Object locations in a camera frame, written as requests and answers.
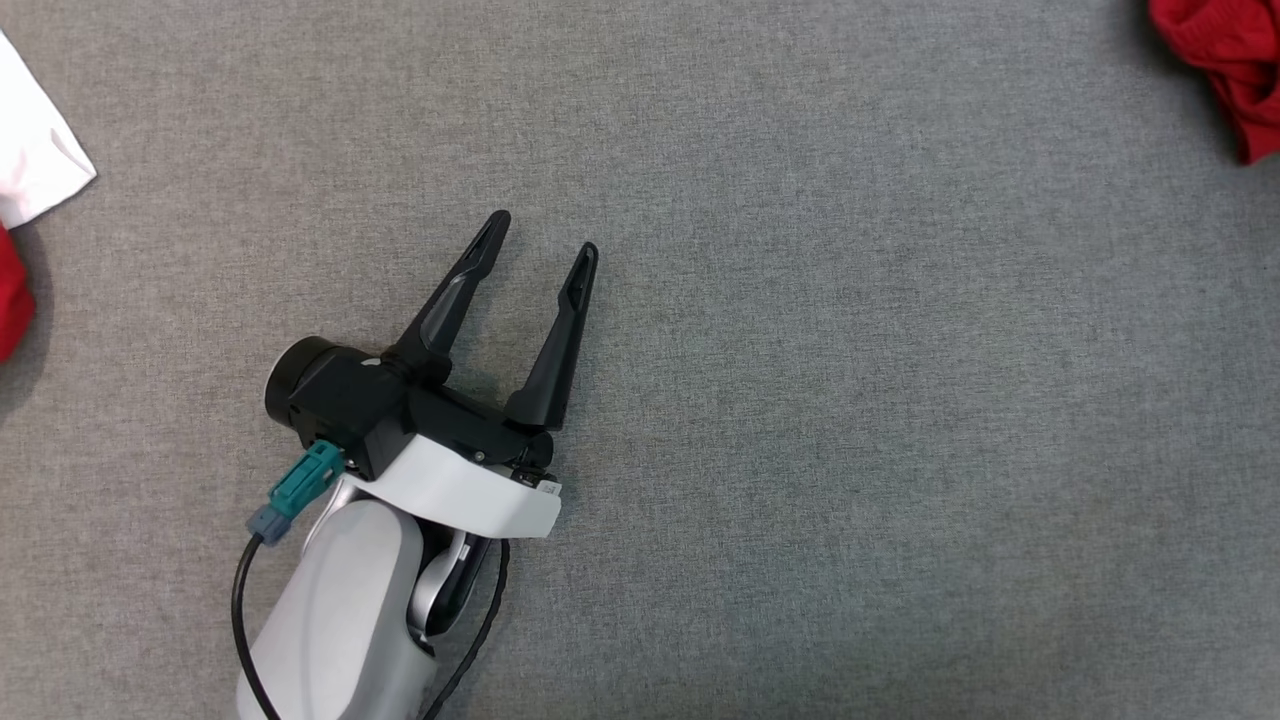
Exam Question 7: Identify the red shorts white trim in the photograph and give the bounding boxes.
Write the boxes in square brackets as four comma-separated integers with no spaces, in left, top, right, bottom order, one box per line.
[1148,0,1280,166]

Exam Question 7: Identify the red basketball jersey white sleeves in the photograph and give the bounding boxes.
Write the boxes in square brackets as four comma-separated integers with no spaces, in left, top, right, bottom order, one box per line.
[0,30,98,363]

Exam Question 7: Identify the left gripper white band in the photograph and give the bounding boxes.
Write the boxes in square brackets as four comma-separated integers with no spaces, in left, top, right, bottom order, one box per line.
[340,210,600,541]

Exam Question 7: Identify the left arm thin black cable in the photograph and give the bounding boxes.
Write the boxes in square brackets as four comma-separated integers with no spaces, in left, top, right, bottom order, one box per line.
[425,538,512,720]

